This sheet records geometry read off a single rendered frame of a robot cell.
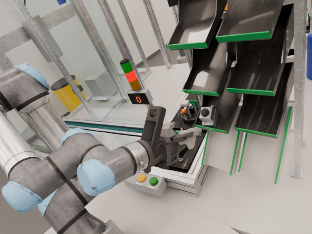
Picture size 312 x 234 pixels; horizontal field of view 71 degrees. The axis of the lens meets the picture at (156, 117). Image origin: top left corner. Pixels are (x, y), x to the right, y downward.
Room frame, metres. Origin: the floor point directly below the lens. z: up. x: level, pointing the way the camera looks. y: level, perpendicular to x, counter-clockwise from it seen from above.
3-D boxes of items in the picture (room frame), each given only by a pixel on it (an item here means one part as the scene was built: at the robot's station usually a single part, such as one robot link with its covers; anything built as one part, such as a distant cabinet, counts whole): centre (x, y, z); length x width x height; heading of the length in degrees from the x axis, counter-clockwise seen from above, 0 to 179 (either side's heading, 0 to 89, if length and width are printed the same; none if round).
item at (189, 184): (0.92, 0.28, 0.91); 0.89 x 0.06 x 0.11; 46
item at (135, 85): (1.06, 0.03, 1.29); 0.05 x 0.05 x 0.05
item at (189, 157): (0.84, -0.03, 0.96); 0.24 x 0.24 x 0.02; 46
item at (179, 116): (1.03, -0.20, 1.01); 0.24 x 0.24 x 0.13; 46
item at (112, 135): (1.07, 0.17, 0.91); 0.84 x 0.28 x 0.10; 46
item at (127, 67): (1.06, 0.03, 1.39); 0.05 x 0.05 x 0.05
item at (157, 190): (0.75, 0.18, 0.93); 0.21 x 0.07 x 0.06; 46
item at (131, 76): (1.06, 0.03, 1.34); 0.05 x 0.05 x 0.05
